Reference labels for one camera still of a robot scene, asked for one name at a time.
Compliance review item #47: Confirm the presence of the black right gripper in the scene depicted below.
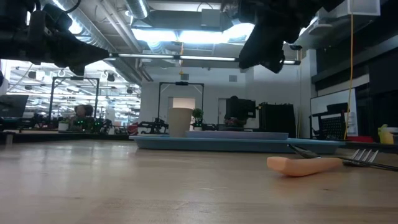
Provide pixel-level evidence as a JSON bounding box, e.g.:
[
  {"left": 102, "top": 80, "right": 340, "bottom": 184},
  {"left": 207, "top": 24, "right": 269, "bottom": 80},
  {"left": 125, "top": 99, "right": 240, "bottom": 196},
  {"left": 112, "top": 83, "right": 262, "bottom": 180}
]
[{"left": 238, "top": 18, "right": 286, "bottom": 75}]

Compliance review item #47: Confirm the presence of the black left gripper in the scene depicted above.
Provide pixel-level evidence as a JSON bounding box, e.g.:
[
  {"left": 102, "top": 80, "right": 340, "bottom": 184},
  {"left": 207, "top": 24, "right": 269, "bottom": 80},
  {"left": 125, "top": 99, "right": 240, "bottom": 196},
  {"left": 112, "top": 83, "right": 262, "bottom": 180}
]
[{"left": 43, "top": 29, "right": 111, "bottom": 77}]

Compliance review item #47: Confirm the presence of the beige paper cup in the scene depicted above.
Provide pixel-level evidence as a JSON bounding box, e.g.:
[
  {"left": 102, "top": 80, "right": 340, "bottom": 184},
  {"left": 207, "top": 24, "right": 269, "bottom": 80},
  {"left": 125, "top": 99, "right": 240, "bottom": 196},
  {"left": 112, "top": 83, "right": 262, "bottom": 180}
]
[{"left": 167, "top": 107, "right": 194, "bottom": 138}]

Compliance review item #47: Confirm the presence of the blue plastic tray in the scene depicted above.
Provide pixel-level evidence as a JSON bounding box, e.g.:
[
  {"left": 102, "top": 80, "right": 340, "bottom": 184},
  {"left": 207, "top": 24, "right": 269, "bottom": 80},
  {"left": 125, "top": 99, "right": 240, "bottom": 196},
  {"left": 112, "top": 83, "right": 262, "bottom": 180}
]
[{"left": 129, "top": 134, "right": 346, "bottom": 155}]

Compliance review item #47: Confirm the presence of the black monitor on stand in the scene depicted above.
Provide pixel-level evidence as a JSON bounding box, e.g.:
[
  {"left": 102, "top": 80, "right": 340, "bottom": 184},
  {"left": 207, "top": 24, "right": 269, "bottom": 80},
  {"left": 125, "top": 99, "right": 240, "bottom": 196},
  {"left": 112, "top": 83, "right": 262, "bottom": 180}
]
[{"left": 224, "top": 95, "right": 257, "bottom": 128}]

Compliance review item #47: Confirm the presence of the person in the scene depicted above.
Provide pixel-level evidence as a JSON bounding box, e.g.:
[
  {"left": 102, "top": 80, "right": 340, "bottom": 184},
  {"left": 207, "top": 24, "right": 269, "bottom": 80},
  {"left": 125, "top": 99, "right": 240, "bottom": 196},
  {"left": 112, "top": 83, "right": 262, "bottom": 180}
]
[{"left": 72, "top": 104, "right": 95, "bottom": 128}]

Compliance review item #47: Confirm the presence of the long ceiling light tube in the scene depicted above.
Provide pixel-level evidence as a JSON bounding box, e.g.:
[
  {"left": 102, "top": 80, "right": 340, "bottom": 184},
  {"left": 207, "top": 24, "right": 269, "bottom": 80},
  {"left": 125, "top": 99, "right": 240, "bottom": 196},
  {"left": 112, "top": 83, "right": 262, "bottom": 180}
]
[{"left": 107, "top": 52, "right": 302, "bottom": 66}]

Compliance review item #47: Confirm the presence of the black cabinet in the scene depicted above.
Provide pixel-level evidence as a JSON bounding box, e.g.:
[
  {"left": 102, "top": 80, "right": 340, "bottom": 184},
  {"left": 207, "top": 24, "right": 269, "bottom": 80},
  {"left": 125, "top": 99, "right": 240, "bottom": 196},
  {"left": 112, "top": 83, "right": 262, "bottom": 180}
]
[{"left": 258, "top": 102, "right": 297, "bottom": 139}]

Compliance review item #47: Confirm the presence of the small green potted plant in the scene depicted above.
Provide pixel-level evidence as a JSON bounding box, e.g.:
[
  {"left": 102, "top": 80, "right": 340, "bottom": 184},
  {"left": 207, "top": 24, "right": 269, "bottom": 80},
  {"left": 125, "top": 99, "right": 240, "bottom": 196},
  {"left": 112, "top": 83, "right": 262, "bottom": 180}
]
[{"left": 192, "top": 108, "right": 205, "bottom": 131}]

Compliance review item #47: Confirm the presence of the plant in white pot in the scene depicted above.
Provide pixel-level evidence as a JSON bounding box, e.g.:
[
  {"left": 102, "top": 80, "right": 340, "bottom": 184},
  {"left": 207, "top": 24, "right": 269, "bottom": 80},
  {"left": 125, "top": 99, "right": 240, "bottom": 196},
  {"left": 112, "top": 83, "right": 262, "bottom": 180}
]
[{"left": 57, "top": 118, "right": 70, "bottom": 132}]

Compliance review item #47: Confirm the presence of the white whiteboard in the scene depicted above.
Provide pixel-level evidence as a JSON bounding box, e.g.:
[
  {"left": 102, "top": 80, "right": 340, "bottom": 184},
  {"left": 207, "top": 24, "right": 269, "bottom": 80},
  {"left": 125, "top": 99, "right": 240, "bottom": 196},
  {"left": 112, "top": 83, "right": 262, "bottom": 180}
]
[{"left": 310, "top": 88, "right": 359, "bottom": 138}]

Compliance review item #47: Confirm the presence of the black computer monitor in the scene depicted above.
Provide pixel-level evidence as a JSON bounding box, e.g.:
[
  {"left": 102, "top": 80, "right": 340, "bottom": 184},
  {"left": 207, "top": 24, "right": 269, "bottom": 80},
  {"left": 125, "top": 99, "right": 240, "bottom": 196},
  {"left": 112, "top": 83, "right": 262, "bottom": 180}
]
[{"left": 0, "top": 94, "right": 29, "bottom": 118}]

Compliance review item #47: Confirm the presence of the black perforated cart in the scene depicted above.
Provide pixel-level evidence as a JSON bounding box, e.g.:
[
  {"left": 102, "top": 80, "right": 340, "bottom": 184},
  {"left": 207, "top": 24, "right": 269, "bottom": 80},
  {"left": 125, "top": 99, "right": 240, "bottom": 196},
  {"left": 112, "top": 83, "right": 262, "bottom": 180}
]
[{"left": 309, "top": 102, "right": 348, "bottom": 141}]

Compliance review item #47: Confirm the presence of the red box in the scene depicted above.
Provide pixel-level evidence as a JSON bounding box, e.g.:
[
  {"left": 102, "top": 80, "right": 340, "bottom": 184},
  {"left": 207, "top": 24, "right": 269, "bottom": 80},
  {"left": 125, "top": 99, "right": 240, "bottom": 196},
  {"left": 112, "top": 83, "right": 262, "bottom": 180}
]
[{"left": 346, "top": 135, "right": 375, "bottom": 144}]

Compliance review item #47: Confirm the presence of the yellow bottle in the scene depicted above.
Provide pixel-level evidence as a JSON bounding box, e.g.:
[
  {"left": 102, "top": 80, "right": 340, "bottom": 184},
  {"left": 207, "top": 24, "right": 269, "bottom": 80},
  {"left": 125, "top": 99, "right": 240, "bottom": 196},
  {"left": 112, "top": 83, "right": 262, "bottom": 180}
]
[{"left": 377, "top": 123, "right": 395, "bottom": 145}]

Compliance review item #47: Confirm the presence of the black metal frame stand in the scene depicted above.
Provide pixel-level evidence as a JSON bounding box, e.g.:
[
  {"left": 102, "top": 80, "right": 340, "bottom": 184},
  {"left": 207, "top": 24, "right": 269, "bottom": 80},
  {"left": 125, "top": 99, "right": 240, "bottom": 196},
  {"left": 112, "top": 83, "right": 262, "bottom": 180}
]
[
  {"left": 157, "top": 81, "right": 205, "bottom": 125},
  {"left": 48, "top": 76, "right": 101, "bottom": 123}
]

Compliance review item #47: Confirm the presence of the silver ventilation duct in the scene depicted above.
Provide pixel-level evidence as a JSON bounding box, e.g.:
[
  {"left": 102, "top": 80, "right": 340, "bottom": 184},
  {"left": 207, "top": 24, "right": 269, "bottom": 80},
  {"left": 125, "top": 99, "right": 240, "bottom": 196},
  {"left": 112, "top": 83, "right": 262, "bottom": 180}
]
[{"left": 123, "top": 0, "right": 150, "bottom": 20}]

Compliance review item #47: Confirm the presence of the fork with black handle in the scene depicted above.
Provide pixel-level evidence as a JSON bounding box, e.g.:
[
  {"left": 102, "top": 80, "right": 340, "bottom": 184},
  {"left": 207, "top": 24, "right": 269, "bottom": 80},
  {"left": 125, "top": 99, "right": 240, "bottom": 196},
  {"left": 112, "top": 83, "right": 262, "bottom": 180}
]
[{"left": 337, "top": 149, "right": 398, "bottom": 172}]

